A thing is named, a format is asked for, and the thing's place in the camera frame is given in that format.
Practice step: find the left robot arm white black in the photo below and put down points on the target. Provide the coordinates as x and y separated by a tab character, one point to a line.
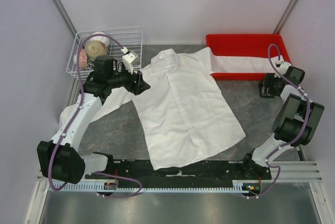
59	158

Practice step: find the aluminium frame rail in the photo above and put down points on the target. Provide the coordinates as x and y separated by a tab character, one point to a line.
301	171

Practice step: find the beige ceramic bowl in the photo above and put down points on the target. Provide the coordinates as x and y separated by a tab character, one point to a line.
95	49

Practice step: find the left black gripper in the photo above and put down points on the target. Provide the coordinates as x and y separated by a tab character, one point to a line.
140	84

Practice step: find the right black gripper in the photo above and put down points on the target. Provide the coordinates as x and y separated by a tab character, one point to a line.
269	79

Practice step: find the white wire dish rack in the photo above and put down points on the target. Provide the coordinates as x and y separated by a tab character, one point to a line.
131	38

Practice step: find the light blue cable duct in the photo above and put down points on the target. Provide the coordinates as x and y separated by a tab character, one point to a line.
105	187

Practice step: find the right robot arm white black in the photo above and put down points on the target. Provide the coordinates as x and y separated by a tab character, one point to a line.
294	125

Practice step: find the red plastic bin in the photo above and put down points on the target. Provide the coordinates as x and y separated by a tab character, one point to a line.
248	43

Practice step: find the white button shirt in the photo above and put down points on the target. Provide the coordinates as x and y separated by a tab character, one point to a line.
184	116

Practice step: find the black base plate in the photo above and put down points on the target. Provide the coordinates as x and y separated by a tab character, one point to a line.
203	173

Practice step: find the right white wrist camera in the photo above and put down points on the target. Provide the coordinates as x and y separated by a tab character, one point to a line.
281	67

